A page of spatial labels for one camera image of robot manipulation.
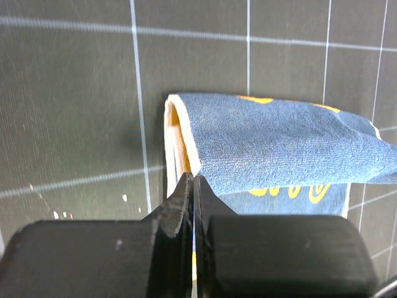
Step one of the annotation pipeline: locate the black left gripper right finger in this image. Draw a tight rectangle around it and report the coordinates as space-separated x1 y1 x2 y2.
193 176 378 297

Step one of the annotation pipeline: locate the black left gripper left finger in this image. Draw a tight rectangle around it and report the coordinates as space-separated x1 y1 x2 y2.
1 173 194 297

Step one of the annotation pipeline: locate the yellow and blue cat towel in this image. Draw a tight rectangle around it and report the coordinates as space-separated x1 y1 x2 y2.
164 93 396 217

